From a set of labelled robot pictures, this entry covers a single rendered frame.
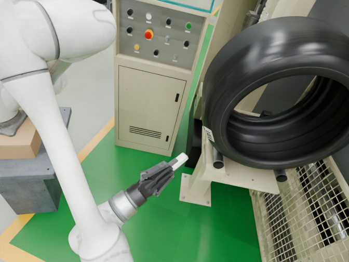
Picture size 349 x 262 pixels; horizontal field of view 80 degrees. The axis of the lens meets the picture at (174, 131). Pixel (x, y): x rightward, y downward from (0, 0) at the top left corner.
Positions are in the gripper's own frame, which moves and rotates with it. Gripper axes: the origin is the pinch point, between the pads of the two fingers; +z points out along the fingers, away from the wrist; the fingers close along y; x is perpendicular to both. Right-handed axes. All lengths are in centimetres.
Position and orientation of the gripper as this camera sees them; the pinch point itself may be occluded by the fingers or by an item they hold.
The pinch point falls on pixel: (178, 161)
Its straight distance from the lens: 75.2
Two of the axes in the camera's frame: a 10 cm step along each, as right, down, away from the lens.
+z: 7.7, -5.8, 2.6
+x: 5.5, 3.9, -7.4
